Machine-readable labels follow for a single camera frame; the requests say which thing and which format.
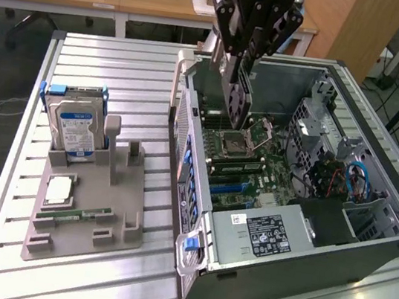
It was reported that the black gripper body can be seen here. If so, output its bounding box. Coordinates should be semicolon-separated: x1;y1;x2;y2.
231;0;298;37

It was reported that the black graphics card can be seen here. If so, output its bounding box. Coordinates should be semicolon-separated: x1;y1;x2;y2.
201;38;263;134

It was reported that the white booklet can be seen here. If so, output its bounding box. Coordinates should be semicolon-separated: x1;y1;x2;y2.
186;0;218;18

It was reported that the wooden cabinet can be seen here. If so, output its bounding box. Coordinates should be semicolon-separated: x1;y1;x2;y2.
293;0;399;90

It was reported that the black RAM slot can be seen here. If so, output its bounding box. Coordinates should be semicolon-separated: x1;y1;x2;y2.
202;114;233;132
203;106;231;123

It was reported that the white floor device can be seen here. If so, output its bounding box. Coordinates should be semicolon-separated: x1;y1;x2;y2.
366;45;396;83

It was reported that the metal socket cover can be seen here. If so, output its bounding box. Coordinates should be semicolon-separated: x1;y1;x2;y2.
245;115;277;150

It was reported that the perforated metal drive cage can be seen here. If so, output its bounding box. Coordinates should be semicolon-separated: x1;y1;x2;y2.
281;71;355;179

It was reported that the white paper label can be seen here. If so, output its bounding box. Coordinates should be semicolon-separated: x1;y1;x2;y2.
91;1;116;11

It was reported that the CPU socket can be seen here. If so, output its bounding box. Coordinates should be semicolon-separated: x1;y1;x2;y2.
217;126;258;162

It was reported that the green motherboard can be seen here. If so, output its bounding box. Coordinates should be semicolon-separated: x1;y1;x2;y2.
185;95;315;225

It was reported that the blue card retainer strip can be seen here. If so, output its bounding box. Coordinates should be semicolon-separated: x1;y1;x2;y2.
172;135;210;228

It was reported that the blue expansion slot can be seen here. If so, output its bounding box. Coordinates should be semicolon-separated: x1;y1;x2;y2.
209;179;254;200

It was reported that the blue plastic disk caddy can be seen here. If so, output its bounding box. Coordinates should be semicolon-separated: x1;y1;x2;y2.
29;76;111;160

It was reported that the silver hard disk blue label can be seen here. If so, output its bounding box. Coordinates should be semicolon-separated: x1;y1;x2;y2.
39;95;103;169

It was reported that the black plastic shroud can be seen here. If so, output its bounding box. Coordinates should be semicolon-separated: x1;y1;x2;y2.
281;191;364;255

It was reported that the black chair base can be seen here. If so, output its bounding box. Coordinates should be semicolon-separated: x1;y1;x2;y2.
0;7;61;57

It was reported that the metal disk bay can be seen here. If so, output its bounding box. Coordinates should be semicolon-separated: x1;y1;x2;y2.
338;190;399;250

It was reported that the grey plastic parts rack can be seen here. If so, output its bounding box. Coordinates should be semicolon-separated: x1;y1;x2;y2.
19;103;160;279

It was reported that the grey power supply unit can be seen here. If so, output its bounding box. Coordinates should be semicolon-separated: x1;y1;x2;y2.
204;192;323;280

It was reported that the blue case latch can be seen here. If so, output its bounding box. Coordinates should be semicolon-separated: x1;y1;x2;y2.
182;234;202;256

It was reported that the silver CPU chip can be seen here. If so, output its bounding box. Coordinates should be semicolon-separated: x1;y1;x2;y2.
42;175;72;209

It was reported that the dark grey open PC case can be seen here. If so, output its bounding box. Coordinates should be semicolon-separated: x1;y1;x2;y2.
139;36;399;299

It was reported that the green RAM stick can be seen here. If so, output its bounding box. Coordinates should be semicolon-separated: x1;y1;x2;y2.
34;199;115;231

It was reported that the red wire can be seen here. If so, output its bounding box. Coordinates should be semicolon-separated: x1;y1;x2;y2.
328;167;346;199

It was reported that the blue wire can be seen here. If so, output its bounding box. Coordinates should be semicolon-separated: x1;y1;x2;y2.
342;161;377;201

